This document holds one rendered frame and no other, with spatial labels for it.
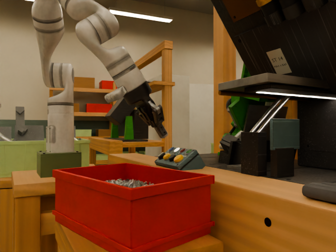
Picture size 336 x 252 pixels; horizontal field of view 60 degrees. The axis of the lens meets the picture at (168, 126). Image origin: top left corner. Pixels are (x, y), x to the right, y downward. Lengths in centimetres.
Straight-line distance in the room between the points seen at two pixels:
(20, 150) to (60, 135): 48
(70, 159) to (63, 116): 15
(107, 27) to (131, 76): 13
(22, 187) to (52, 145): 20
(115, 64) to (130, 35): 774
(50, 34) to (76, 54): 701
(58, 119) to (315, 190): 86
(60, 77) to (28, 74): 678
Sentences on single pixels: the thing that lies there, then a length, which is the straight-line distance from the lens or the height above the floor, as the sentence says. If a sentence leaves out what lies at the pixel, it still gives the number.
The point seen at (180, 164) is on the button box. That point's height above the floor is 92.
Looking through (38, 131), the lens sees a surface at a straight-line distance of 185.
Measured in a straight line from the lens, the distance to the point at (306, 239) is 53.
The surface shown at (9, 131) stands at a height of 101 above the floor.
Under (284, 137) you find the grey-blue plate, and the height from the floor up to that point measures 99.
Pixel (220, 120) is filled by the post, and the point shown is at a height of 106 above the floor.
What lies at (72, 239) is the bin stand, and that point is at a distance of 64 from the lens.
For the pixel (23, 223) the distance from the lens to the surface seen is 103.
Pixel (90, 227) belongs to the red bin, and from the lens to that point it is 61.
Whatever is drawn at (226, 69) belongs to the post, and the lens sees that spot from 164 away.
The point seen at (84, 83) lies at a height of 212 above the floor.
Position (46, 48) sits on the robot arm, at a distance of 107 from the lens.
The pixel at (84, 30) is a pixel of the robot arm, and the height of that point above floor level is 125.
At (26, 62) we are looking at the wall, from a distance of 796.
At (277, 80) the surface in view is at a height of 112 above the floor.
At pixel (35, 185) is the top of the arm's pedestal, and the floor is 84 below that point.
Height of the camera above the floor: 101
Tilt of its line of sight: 1 degrees up
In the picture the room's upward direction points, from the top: straight up
